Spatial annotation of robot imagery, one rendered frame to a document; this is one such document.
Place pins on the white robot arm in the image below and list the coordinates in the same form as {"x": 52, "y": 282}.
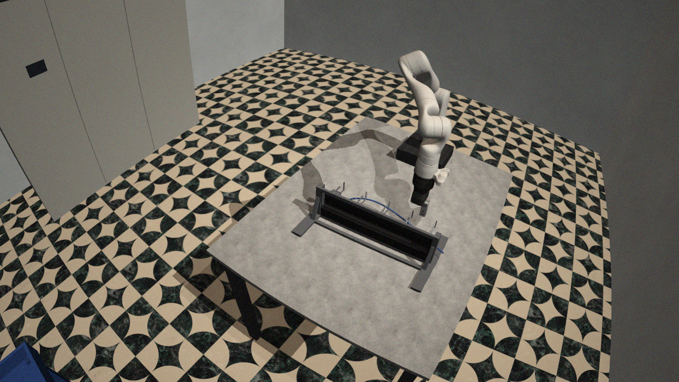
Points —
{"x": 432, "y": 103}

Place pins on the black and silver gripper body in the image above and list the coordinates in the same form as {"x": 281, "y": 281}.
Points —
{"x": 423, "y": 180}

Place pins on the black metal patch panel rack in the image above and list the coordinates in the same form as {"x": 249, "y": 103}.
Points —
{"x": 376, "y": 226}

